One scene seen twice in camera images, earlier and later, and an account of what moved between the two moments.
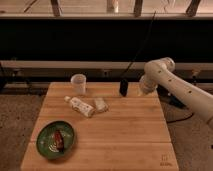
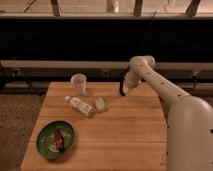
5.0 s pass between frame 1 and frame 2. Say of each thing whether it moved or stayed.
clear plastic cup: stayed
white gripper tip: moved
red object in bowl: stayed
